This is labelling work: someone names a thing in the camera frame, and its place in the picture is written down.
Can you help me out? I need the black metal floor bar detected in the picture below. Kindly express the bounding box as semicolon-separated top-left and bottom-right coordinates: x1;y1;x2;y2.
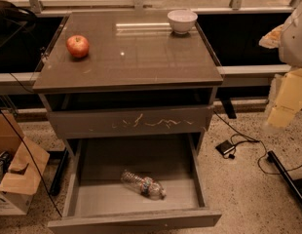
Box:
268;151;302;207

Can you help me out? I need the black power adapter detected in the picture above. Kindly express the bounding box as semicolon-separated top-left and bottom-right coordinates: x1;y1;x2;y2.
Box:
216;140;235;156

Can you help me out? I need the scratched grey top drawer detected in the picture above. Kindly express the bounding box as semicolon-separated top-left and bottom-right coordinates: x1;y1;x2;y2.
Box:
49;105;212;139

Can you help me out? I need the clear plastic water bottle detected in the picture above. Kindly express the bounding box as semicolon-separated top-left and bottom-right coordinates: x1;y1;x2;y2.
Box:
121;170;167;200

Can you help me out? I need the open grey middle drawer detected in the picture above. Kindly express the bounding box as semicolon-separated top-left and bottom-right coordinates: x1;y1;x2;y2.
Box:
48;134;221;234

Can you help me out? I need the black stand foot left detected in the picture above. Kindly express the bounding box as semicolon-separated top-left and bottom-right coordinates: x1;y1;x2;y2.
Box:
49;148;69;196

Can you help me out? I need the black bag on ledge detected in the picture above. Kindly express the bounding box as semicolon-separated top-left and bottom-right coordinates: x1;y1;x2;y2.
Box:
0;0;38;52

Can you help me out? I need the black cable left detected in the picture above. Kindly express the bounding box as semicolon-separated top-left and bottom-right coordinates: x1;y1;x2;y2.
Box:
0;71;63;218

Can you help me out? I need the white ceramic bowl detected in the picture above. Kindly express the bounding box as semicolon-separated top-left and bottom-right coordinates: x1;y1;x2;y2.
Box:
168;10;198;34

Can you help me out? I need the red apple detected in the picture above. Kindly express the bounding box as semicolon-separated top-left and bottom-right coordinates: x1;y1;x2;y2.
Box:
66;35;90;59

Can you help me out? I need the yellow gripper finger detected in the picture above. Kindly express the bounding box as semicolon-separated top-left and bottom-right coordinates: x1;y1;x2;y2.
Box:
267;68;302;129
259;24;283;49

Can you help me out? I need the open cardboard box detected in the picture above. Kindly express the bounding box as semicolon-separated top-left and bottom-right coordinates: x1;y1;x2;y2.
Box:
0;113;50;215

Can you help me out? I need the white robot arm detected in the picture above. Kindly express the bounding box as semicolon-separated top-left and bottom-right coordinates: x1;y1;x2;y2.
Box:
259;1;302;131

